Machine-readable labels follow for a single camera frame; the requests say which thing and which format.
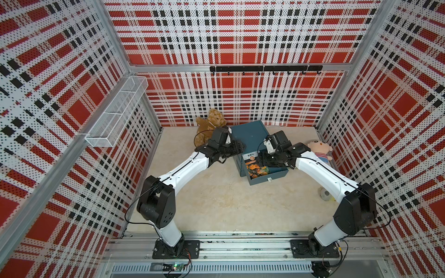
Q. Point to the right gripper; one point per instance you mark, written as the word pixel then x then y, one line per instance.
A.
pixel 263 159

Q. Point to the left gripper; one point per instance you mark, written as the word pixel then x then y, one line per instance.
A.
pixel 236 147

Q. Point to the teal top drawer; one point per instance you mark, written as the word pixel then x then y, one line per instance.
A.
pixel 275 172

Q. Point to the orange flower seed bag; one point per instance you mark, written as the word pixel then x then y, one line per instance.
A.
pixel 254 169

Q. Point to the teal drawer cabinet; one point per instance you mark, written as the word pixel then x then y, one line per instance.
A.
pixel 252 135

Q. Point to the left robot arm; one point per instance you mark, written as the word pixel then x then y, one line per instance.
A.
pixel 157 201

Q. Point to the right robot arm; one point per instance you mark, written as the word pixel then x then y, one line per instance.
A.
pixel 357 207

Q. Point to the brown teddy bear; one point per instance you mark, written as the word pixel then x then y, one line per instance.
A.
pixel 206 127

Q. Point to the pink pig plush doll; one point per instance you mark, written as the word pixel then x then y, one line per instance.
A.
pixel 321 150

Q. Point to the grey tape roll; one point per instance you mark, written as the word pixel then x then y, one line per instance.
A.
pixel 326 195

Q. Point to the green circuit board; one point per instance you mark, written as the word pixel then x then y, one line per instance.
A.
pixel 176 267

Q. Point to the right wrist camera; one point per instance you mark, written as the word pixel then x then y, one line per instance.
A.
pixel 268 144

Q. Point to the black hook rail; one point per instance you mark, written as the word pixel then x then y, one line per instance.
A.
pixel 262 69

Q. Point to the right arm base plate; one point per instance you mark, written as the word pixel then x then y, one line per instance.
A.
pixel 309 249

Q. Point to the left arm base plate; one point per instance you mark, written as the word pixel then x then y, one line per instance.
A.
pixel 187 249

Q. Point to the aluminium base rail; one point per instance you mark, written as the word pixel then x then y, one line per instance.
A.
pixel 246 253

